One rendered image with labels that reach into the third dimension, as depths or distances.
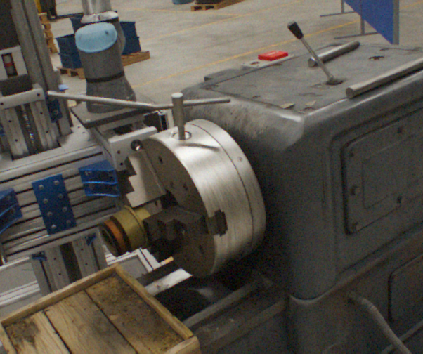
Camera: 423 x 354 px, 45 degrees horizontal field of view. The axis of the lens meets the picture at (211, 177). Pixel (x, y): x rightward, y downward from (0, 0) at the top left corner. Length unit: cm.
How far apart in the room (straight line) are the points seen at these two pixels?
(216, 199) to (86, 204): 73
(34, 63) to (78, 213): 47
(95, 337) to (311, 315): 45
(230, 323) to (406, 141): 54
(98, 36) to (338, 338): 100
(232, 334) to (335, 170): 39
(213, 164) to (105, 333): 41
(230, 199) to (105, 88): 69
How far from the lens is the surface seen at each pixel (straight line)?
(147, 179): 106
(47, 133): 163
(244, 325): 109
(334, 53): 137
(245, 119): 105
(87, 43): 152
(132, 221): 101
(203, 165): 96
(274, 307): 113
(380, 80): 111
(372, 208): 118
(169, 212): 101
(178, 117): 99
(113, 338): 110
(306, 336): 120
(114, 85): 154
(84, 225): 163
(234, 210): 97
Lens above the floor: 158
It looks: 25 degrees down
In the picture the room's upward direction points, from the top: 9 degrees counter-clockwise
